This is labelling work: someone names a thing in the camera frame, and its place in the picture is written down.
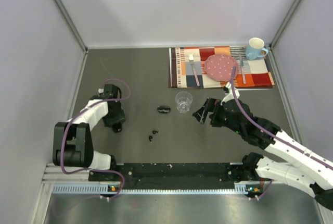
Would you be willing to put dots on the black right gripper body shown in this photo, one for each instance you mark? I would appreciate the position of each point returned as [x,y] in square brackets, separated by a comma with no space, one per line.
[219,118]

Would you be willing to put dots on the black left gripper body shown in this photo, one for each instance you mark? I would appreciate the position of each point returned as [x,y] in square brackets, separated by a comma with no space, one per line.
[114,115]

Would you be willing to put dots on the glossy black gold-striped earbud case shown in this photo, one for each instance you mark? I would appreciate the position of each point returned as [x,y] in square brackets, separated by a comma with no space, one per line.
[117,127]

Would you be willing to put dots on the black marbled earbud charging case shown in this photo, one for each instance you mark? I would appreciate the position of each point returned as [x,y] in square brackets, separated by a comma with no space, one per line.
[163,109]

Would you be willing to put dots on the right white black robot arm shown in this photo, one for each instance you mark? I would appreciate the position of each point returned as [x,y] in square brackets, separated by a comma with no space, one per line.
[305,170]

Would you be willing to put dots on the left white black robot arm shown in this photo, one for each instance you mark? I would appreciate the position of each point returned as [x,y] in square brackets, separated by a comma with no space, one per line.
[73,145]

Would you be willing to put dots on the clear plastic cup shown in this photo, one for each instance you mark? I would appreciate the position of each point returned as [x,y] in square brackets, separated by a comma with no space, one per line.
[183,102]

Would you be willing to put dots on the pink polka-dot plate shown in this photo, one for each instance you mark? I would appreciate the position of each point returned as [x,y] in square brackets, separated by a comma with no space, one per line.
[221,67]

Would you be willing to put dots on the colourful patchwork placemat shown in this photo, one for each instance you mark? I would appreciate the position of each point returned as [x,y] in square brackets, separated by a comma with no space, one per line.
[181,75]

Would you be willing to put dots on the light blue mug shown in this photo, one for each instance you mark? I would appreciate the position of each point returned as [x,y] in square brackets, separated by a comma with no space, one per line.
[256,49]

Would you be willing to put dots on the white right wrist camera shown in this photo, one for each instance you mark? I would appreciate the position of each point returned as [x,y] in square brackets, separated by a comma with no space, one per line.
[230,93]

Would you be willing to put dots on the pink-handled metal knife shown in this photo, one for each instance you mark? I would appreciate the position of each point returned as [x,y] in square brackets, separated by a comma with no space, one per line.
[242,68]

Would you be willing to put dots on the pink-handled metal fork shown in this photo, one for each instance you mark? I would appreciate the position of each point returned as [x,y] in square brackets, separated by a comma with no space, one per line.
[192,63]

